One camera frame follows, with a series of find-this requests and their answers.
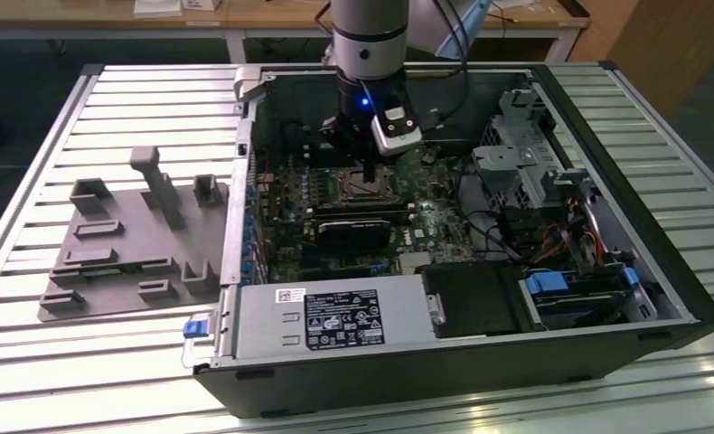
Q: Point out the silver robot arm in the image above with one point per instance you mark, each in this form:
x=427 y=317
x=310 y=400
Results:
x=368 y=36

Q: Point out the CPU socket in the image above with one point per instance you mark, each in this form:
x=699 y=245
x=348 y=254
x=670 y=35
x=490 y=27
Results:
x=339 y=204

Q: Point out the black graphics card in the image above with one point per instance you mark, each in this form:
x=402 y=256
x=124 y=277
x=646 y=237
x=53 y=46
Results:
x=351 y=233

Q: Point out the green motherboard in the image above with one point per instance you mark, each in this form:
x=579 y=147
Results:
x=435 y=217

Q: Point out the grey metal drive cage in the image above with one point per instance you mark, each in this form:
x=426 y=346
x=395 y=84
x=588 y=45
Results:
x=514 y=167

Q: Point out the small silver heat sink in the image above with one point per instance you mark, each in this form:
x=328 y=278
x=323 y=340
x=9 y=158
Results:
x=414 y=262

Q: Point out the white box with black print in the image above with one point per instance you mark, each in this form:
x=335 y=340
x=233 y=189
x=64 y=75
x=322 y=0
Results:
x=201 y=4

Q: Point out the grey parts rack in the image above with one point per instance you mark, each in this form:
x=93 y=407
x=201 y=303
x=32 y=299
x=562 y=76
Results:
x=128 y=226

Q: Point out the grey power supply black label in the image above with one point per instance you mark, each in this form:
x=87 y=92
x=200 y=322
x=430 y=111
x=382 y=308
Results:
x=272 y=316

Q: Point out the long wooden desk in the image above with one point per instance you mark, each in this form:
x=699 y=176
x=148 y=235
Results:
x=91 y=25

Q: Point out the blue disk carrier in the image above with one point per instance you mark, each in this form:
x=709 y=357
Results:
x=544 y=282

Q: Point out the green RAM stick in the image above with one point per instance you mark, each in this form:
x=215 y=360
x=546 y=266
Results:
x=112 y=270

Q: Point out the blue case latch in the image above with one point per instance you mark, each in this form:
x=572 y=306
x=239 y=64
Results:
x=195 y=327

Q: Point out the brown wooden cabinet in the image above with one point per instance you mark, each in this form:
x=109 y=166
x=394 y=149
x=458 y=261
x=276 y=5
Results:
x=677 y=45

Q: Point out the blue plastic drive tab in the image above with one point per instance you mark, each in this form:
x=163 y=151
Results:
x=631 y=278

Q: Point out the black open PC case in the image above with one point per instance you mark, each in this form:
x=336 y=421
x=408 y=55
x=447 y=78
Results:
x=392 y=389

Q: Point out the silver white wrist camera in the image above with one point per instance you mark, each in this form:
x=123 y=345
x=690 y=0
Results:
x=396 y=131

